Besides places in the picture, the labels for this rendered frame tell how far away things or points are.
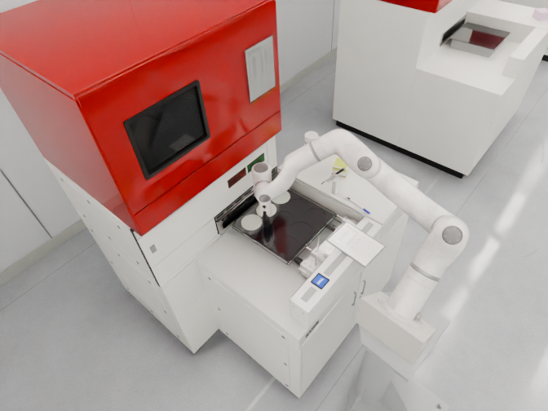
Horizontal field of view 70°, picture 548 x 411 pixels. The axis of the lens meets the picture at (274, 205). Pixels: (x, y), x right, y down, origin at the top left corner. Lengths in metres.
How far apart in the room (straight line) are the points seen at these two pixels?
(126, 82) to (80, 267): 2.17
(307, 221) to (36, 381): 1.89
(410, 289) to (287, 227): 0.64
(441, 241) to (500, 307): 1.51
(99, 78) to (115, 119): 0.12
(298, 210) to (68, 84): 1.16
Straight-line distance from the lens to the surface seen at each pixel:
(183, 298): 2.05
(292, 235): 1.84
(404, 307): 1.59
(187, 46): 1.34
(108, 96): 1.22
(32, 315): 3.17
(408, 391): 2.52
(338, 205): 1.93
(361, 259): 1.70
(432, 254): 1.54
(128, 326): 2.82
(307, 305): 1.58
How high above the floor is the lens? 2.35
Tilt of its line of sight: 47 degrees down
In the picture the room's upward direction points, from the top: 4 degrees counter-clockwise
